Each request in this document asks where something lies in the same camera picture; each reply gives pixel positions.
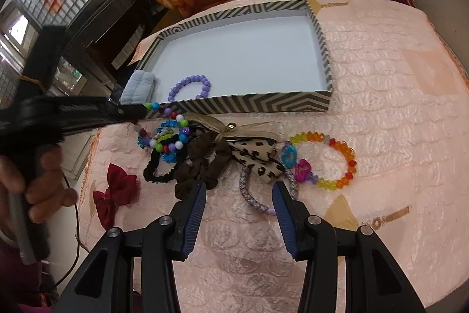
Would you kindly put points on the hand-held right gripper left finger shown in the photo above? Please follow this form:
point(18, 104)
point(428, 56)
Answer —
point(192, 219)

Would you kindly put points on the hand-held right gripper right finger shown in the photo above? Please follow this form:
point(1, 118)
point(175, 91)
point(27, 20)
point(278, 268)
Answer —
point(284, 223)

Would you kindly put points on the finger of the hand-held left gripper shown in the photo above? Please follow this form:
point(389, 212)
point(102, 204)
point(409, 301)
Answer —
point(128, 111)
point(139, 87)

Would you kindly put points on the striped cardboard box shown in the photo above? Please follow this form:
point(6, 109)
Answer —
point(238, 56)

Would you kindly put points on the person's left hand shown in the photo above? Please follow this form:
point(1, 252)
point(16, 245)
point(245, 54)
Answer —
point(51, 188)

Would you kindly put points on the brown scrunchie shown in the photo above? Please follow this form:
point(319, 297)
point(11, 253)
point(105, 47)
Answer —
point(201, 159)

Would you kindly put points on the dark wooden cabinet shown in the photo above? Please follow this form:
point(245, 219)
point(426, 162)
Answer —
point(121, 27)

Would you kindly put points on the leopard print bow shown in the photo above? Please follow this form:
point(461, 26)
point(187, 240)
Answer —
point(256, 155)

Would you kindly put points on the red fabric bow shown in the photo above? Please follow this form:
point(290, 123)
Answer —
point(117, 184)

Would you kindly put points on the beige ribbon bow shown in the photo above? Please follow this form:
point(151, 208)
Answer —
point(216, 126)

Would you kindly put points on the pink quilted mat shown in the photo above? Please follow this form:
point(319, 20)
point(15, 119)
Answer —
point(384, 96)

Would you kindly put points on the maroon clothing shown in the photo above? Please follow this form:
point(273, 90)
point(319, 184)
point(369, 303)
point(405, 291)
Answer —
point(18, 280)

